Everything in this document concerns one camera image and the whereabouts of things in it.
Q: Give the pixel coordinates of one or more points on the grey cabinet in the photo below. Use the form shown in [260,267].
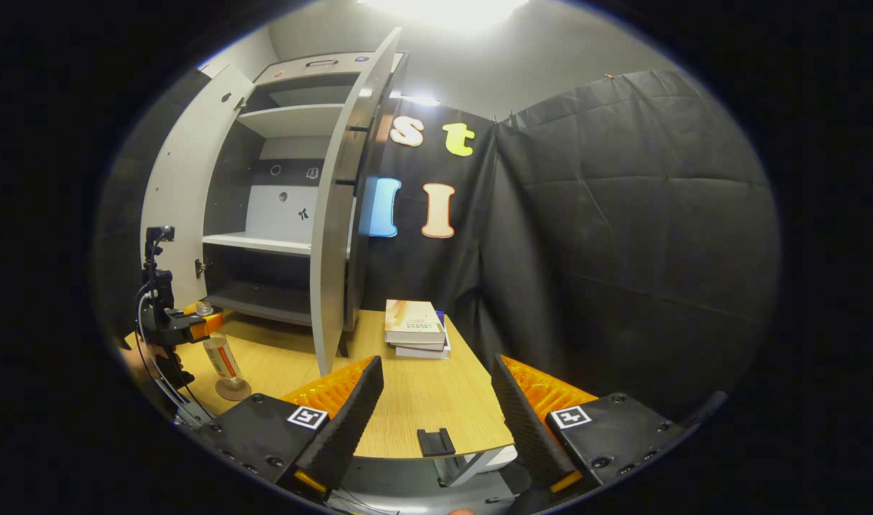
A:
[293,118]

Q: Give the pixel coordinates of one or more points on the black table clamp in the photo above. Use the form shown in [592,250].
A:
[436,443]

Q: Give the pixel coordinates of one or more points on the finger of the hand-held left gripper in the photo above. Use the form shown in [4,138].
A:
[206,325]

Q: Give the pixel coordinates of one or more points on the grey cabinet drawer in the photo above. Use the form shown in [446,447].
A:
[300,71]

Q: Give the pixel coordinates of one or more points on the clear bottle with orange label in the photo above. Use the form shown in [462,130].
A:
[224,357]

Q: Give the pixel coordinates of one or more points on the blue book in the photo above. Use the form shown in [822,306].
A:
[444,323]

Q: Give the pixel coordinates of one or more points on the large ceiling light panel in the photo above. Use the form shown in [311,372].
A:
[444,11]

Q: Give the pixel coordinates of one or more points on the white and orange book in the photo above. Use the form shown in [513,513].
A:
[411,318]

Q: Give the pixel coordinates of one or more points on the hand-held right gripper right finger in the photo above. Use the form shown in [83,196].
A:
[526,422]

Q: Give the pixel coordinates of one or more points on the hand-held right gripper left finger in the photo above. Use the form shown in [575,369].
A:
[350,422]

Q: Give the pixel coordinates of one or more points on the brown round coaster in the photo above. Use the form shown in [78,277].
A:
[234,392]

